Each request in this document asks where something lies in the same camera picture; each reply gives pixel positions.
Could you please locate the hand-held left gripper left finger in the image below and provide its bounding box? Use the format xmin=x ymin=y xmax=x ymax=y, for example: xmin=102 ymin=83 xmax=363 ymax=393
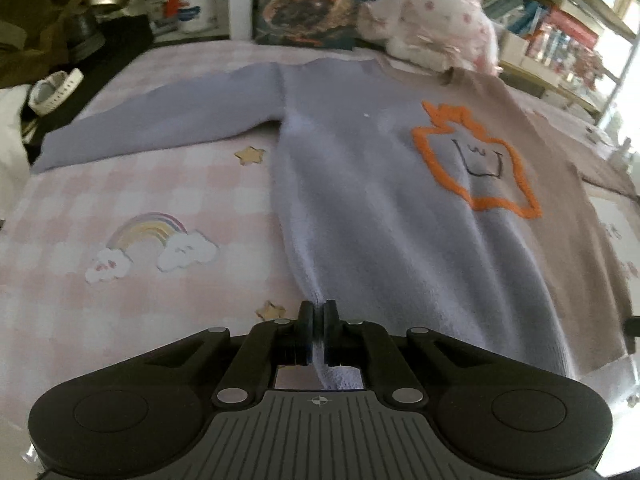
xmin=144 ymin=301 xmax=317 ymax=409

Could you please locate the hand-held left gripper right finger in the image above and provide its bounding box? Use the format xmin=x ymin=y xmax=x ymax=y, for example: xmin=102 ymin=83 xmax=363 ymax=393
xmin=321 ymin=300 xmax=503 ymax=407

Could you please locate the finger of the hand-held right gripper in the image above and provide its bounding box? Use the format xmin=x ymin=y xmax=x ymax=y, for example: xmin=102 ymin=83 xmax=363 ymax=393
xmin=621 ymin=314 xmax=640 ymax=357

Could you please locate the lavender and beige sweater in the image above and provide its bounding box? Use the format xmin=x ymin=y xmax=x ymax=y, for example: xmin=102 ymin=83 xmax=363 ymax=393
xmin=31 ymin=55 xmax=633 ymax=393

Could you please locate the pink checked blanket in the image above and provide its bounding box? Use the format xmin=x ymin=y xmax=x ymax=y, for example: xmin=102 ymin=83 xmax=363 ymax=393
xmin=0 ymin=39 xmax=640 ymax=461

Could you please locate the row of upright books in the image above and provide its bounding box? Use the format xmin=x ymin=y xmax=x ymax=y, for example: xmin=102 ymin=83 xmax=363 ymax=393
xmin=475 ymin=0 xmax=608 ymax=111

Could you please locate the wooden bookshelf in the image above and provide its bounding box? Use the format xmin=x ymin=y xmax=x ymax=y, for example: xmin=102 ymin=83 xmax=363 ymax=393
xmin=450 ymin=0 xmax=640 ymax=128

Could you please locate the illustrated book box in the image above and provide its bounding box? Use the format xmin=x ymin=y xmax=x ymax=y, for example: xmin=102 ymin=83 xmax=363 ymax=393
xmin=252 ymin=0 xmax=367 ymax=52

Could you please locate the white pink plush toy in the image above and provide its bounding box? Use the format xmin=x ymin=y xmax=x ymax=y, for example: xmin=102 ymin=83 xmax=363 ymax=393
xmin=356 ymin=0 xmax=502 ymax=75

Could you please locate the white tub with green lid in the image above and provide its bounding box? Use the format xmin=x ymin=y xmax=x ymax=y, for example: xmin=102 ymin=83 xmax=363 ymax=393
xmin=177 ymin=0 xmax=221 ymax=34

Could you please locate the white cloth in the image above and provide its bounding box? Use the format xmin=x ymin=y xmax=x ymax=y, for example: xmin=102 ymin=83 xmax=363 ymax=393
xmin=0 ymin=85 xmax=34 ymax=221

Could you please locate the olive cloth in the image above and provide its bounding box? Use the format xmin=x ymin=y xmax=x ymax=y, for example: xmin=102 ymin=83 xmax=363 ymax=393
xmin=0 ymin=0 xmax=97 ymax=89

